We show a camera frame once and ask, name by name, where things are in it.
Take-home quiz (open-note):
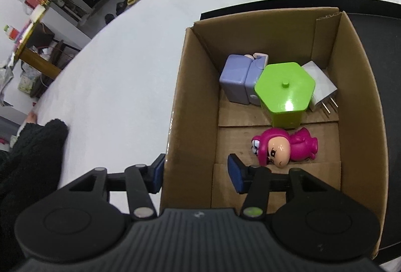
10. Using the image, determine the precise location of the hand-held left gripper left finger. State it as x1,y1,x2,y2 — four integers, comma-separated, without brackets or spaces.
67,154,166,221

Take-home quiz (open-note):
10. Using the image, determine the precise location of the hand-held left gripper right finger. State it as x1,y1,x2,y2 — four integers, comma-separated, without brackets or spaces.
227,154,326,218

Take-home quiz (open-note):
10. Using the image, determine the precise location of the brown cardboard box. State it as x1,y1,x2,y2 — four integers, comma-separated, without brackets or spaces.
159,7,387,261

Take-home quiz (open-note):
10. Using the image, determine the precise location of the pink figurine toy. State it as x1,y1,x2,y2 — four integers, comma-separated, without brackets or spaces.
251,127,319,169

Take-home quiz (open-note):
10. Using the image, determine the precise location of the lavender plastic toy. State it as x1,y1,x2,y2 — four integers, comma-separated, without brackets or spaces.
219,53,270,105

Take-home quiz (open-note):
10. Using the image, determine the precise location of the green hexagonal toy container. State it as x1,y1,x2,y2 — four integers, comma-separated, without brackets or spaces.
254,62,316,129

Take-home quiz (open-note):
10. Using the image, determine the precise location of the white plug charger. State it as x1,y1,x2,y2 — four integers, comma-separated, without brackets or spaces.
301,61,339,117

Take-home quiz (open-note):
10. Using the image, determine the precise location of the black tray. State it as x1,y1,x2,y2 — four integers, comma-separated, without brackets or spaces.
200,0,401,266

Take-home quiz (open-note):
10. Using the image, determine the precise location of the black fuzzy cloth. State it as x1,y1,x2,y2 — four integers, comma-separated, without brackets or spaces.
0,118,69,272

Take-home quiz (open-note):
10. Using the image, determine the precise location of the yellow table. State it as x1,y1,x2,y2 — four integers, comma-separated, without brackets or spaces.
6,6,63,78

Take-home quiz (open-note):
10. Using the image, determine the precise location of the red box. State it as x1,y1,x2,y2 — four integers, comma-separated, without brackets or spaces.
25,0,51,10

